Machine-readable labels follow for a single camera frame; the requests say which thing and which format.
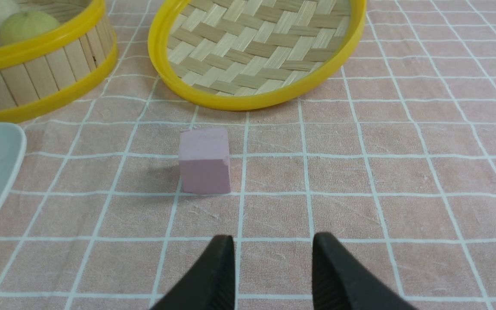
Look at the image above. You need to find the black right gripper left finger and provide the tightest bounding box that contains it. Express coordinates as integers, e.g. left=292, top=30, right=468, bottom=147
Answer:
left=151, top=234, right=236, bottom=310

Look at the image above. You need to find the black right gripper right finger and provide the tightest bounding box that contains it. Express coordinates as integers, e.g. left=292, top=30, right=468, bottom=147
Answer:
left=313, top=232, right=415, bottom=310

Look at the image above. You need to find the bamboo steamer basket yellow rim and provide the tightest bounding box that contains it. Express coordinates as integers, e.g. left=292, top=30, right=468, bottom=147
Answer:
left=0, top=0, right=118, bottom=123

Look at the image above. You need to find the pink checkered tablecloth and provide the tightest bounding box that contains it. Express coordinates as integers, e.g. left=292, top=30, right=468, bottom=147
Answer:
left=0, top=0, right=496, bottom=310

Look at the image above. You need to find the pink cube block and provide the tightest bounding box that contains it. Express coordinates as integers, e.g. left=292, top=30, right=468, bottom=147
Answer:
left=178, top=127, right=232, bottom=195

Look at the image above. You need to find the bamboo steamer lid yellow rim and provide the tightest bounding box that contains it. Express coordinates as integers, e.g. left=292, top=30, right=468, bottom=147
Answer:
left=148, top=0, right=367, bottom=111

